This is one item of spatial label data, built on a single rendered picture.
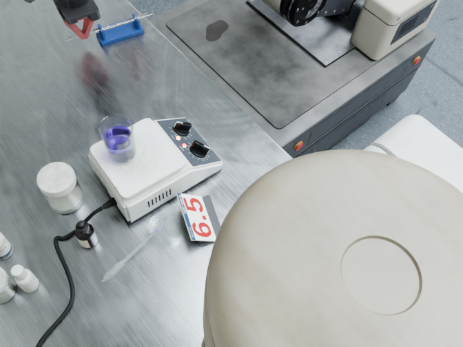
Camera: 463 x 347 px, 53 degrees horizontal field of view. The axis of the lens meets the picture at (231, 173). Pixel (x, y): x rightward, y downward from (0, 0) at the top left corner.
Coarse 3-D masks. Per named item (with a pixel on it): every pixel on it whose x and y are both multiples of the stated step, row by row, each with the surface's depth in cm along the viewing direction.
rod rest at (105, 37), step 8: (128, 24) 104; (136, 24) 103; (104, 32) 99; (112, 32) 103; (120, 32) 103; (128, 32) 103; (136, 32) 103; (104, 40) 101; (112, 40) 102; (120, 40) 103
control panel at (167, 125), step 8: (160, 120) 85; (168, 120) 86; (176, 120) 87; (184, 120) 89; (168, 128) 84; (192, 128) 88; (184, 136) 85; (192, 136) 86; (200, 136) 87; (176, 144) 82; (184, 152) 82; (208, 152) 85; (192, 160) 81; (200, 160) 82; (208, 160) 83; (216, 160) 84
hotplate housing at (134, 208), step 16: (160, 128) 83; (176, 176) 78; (192, 176) 81; (208, 176) 85; (112, 192) 77; (144, 192) 76; (160, 192) 78; (176, 192) 82; (128, 208) 75; (144, 208) 79
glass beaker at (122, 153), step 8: (112, 112) 72; (120, 112) 72; (104, 120) 73; (112, 120) 74; (120, 120) 74; (128, 120) 73; (104, 128) 73; (128, 128) 75; (104, 144) 73; (112, 144) 71; (120, 144) 70; (128, 144) 72; (112, 152) 73; (120, 152) 73; (128, 152) 74; (136, 152) 77; (112, 160) 76; (120, 160) 75; (128, 160) 76
